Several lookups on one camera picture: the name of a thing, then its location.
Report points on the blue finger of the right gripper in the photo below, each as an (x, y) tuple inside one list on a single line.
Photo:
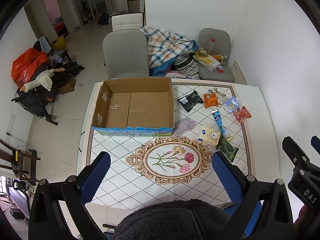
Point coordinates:
[(315, 143), (293, 151)]

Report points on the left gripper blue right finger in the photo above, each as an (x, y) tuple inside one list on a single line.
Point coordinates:
[(231, 177)]

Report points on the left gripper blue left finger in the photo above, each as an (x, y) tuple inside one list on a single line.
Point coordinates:
[(91, 176)]

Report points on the dark green snack packet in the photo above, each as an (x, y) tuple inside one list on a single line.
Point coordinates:
[(227, 148)]

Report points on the cream tissue pack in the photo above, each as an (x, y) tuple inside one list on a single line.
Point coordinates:
[(209, 136)]

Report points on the blue tube package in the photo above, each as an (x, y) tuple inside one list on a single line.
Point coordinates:
[(217, 117)]

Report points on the red floral snack packet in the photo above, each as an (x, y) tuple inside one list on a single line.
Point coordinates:
[(242, 114)]

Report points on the lilac cloth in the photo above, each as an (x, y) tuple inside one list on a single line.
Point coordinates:
[(182, 126)]

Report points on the light blue tissue pack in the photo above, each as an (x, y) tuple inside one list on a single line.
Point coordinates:
[(231, 105)]

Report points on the orange snack packet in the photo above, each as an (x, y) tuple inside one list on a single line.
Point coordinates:
[(210, 100)]

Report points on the black snack packet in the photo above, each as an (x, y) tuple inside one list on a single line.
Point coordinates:
[(189, 101)]

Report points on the dark fuzzy sleeve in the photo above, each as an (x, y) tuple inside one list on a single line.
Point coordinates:
[(179, 219)]

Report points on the dark wooden rack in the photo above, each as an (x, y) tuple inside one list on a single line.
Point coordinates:
[(16, 160)]

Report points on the open cardboard box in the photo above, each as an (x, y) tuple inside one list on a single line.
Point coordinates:
[(135, 106)]

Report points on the small brown cardboard box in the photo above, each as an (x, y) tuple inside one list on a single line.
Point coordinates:
[(68, 87)]

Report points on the white goose plush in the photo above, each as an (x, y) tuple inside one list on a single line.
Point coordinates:
[(43, 79)]

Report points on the yellow tissue box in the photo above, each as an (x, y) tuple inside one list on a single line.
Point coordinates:
[(208, 62)]

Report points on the red plastic bag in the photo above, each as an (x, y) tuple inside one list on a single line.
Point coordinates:
[(26, 65)]

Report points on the striped hat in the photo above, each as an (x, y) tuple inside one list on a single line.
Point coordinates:
[(186, 65)]

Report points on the grey cushioned chair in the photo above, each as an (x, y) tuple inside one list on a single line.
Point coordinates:
[(221, 54)]

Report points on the plastic bottle red cap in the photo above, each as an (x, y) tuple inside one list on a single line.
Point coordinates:
[(211, 46)]

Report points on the yellow bucket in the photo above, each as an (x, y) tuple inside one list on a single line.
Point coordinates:
[(59, 43)]

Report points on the plaid blanket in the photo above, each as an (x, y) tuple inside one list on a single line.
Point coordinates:
[(164, 45)]

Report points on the white chair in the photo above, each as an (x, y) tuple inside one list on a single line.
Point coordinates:
[(127, 21)]

